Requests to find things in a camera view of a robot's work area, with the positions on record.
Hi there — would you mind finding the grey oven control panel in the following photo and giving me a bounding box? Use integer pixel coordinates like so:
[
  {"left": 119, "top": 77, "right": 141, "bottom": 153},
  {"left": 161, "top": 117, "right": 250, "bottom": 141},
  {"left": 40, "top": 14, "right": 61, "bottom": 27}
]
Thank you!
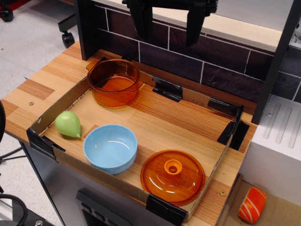
[{"left": 75, "top": 190, "right": 132, "bottom": 226}]

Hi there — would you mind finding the orange transparent pot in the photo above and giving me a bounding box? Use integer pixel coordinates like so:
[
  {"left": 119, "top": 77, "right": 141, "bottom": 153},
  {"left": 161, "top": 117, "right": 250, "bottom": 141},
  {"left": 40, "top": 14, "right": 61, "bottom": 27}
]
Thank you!
[{"left": 86, "top": 59, "right": 143, "bottom": 108}]

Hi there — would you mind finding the black cable sleeve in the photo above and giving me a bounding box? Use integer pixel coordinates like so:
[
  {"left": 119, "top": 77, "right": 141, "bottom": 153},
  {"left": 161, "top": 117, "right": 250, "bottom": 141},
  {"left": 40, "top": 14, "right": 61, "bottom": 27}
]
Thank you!
[{"left": 0, "top": 193, "right": 28, "bottom": 226}]

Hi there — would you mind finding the white sink drainboard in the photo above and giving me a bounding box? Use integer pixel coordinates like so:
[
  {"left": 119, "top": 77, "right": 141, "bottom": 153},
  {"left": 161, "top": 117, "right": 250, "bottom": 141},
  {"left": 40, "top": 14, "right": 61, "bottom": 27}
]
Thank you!
[{"left": 240, "top": 95, "right": 301, "bottom": 205}]

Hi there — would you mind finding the cardboard fence with black tape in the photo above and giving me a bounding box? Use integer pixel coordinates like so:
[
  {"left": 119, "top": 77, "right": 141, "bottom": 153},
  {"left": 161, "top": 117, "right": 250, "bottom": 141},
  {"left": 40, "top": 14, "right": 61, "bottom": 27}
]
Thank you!
[{"left": 26, "top": 56, "right": 250, "bottom": 223}]

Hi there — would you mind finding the green plastic pear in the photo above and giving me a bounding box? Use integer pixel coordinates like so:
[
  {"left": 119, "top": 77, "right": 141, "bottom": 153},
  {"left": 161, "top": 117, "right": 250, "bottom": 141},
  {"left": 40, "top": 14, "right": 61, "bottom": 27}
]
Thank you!
[{"left": 55, "top": 111, "right": 81, "bottom": 138}]

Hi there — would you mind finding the orange transparent pot lid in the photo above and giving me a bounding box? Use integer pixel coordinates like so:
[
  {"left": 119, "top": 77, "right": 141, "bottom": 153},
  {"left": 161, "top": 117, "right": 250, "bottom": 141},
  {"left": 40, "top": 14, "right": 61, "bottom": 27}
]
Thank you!
[{"left": 140, "top": 150, "right": 206, "bottom": 207}]

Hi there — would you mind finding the light blue bowl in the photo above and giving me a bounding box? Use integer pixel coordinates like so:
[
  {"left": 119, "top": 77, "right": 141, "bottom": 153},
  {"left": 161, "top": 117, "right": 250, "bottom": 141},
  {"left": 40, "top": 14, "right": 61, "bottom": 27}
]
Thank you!
[{"left": 83, "top": 124, "right": 138, "bottom": 175}]

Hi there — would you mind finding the dark grey vertical post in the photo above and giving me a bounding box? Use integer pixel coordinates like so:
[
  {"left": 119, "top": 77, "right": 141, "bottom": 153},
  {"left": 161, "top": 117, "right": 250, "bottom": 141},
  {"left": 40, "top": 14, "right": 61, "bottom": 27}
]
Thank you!
[{"left": 252, "top": 0, "right": 301, "bottom": 125}]

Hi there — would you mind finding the orange salmon sushi toy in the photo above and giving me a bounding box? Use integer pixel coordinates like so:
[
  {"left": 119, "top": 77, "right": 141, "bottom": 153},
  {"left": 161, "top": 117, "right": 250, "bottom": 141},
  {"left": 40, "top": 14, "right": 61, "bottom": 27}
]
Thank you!
[{"left": 238, "top": 187, "right": 267, "bottom": 224}]

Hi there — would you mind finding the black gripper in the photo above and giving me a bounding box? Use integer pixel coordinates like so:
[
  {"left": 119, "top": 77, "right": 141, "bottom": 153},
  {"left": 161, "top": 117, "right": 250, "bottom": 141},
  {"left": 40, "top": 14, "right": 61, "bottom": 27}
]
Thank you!
[{"left": 122, "top": 0, "right": 217, "bottom": 46}]

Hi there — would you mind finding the black office chair base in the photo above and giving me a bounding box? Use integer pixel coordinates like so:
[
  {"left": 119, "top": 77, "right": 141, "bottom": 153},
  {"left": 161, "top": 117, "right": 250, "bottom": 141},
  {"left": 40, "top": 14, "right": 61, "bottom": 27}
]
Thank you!
[{"left": 58, "top": 14, "right": 77, "bottom": 48}]

